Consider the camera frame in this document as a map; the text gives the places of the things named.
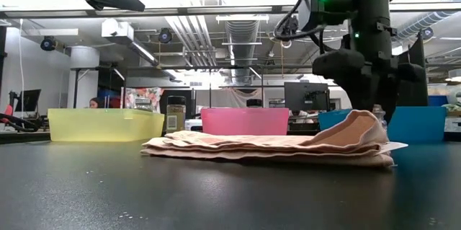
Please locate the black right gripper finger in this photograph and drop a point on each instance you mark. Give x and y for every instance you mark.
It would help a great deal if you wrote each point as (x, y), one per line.
(410, 73)
(338, 62)

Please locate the black-lid spice jar brown contents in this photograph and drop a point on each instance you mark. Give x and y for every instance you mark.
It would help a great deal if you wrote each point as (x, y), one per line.
(175, 118)

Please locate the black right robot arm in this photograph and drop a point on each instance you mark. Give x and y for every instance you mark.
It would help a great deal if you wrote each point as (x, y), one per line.
(374, 17)

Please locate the black monitor on arm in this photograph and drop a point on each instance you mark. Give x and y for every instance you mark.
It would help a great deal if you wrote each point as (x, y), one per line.
(30, 100)

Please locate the black ceiling spotlight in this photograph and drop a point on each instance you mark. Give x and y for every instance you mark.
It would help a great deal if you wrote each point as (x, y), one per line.
(165, 35)
(427, 32)
(48, 43)

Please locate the blue plastic bin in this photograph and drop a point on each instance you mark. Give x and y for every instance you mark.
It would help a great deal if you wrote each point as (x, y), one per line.
(417, 123)

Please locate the white cloth label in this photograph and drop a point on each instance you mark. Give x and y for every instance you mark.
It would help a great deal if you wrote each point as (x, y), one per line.
(394, 147)

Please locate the pink plastic bin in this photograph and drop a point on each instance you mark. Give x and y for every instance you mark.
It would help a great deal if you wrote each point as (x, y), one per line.
(245, 122)

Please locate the person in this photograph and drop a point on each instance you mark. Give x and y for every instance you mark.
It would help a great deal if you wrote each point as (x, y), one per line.
(94, 103)

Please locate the folded peach cloth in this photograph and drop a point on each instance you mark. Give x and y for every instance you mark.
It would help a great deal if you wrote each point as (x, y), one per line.
(252, 147)

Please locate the yellow plastic bin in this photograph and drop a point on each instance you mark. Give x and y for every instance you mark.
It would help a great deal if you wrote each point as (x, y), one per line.
(104, 125)

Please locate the black monitor with mount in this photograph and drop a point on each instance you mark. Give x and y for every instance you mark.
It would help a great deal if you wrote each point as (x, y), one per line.
(306, 96)

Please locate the silver ventilation duct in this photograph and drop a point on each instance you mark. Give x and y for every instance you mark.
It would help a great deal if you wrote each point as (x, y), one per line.
(242, 49)
(428, 19)

